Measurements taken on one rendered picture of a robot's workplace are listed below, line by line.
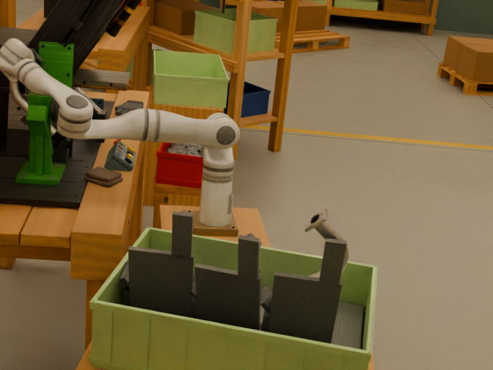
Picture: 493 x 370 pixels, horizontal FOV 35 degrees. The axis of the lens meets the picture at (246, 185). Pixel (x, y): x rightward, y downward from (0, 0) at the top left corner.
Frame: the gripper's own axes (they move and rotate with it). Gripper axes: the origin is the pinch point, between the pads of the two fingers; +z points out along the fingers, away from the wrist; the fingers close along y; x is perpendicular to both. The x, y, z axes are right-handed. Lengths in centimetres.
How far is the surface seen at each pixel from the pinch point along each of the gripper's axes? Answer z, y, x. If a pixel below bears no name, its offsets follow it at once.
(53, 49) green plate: 2.8, -1.5, -7.6
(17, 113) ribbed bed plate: 4.9, -9.9, 15.9
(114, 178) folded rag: -18, -47, 2
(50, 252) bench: -41, -51, 27
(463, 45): 530, -186, -287
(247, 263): -101, -76, -19
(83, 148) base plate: 13.5, -32.8, 7.8
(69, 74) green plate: 2.8, -11.1, -6.3
